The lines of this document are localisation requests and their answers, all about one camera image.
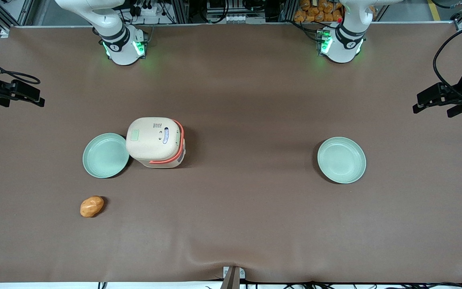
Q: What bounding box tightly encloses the beige rice cooker orange trim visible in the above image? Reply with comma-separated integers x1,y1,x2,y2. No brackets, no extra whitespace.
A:
126,117,186,169

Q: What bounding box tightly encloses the pale green round plate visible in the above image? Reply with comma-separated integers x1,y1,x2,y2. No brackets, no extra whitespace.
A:
82,133,130,179
317,137,367,184

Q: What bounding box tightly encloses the orange-brown bread roll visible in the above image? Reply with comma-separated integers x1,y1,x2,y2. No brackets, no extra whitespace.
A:
80,195,105,218

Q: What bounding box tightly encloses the white power strip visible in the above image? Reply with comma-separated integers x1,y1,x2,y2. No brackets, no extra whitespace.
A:
132,3,157,17

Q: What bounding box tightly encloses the bag of orange bread rolls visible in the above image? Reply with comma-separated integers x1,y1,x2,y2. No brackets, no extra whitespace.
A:
294,0,344,23

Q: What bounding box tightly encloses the brown table mat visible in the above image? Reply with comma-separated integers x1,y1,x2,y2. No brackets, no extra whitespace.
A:
0,22,462,284

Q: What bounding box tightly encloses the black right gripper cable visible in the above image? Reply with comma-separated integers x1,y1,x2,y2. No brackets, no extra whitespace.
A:
0,47,41,85

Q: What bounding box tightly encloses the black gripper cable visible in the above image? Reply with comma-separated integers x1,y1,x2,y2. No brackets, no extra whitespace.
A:
0,47,41,85
433,20,462,101

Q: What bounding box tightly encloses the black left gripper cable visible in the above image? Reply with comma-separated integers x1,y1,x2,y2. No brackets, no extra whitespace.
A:
433,20,462,101

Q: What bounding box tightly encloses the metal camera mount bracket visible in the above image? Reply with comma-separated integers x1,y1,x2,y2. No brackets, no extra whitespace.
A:
220,266,246,289

